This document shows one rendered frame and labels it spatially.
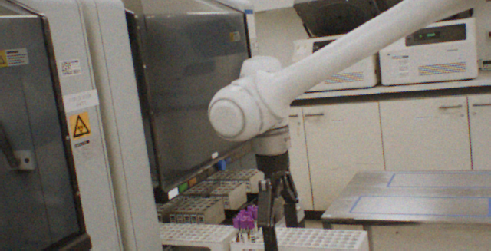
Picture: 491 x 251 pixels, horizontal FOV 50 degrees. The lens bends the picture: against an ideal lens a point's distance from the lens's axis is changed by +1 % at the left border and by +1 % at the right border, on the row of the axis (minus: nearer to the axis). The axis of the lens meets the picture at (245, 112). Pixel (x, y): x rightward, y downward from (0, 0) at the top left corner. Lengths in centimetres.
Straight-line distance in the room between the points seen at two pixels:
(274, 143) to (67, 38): 47
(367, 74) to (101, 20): 249
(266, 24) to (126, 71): 316
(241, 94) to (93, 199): 37
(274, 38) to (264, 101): 333
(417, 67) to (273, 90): 248
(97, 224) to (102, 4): 45
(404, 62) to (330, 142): 71
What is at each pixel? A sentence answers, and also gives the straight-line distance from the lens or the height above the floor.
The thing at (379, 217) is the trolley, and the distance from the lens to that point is 143.
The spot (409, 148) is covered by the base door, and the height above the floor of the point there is 51.
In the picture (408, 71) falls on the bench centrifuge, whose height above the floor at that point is 99.
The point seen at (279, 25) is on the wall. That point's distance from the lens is 425.
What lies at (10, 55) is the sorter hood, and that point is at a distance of 95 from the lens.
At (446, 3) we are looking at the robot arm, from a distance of 105.
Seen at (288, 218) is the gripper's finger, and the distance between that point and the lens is 128.
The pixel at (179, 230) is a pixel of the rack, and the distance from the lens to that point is 137.
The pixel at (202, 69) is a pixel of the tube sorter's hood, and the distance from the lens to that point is 144.
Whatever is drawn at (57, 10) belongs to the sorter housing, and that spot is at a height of 141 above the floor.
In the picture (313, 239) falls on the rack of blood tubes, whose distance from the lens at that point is 121.
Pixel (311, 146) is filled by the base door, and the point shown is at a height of 54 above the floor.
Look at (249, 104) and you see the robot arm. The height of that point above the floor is 120.
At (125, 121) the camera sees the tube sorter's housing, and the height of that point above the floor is 117.
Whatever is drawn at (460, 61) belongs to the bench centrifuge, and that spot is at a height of 102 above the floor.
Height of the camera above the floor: 132
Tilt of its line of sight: 8 degrees down
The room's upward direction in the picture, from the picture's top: 7 degrees counter-clockwise
